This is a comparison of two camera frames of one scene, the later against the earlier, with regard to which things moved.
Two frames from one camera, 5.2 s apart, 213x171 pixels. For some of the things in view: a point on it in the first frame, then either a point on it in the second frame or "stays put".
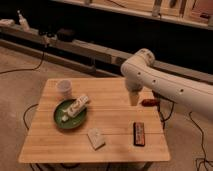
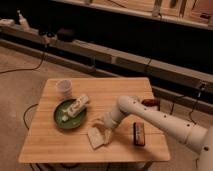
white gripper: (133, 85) -> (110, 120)
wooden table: (92, 120) stays put
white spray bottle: (23, 22) stays put
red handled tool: (150, 103) stays put
